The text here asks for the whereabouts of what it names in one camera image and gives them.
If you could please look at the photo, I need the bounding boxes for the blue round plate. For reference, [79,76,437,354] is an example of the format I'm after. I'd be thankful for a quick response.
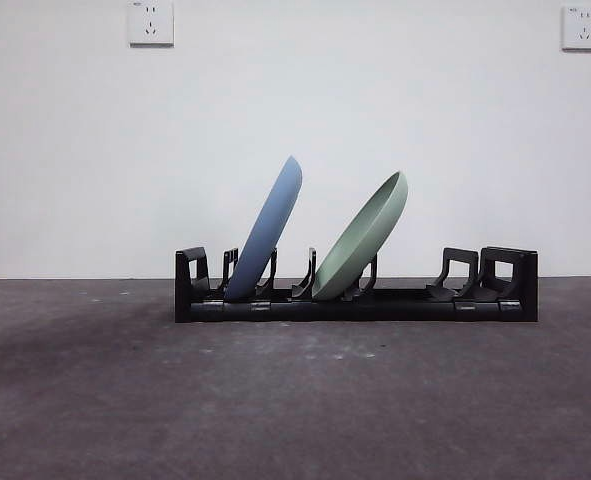
[222,154,304,304]

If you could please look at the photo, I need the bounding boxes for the pale green round plate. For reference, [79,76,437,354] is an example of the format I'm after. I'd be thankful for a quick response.
[310,170,410,302]

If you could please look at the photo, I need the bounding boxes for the white wall socket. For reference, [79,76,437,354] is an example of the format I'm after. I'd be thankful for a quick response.
[128,0,175,49]
[560,5,591,53]

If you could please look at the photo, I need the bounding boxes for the black plate rack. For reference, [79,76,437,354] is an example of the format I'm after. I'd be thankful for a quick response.
[173,245,539,324]

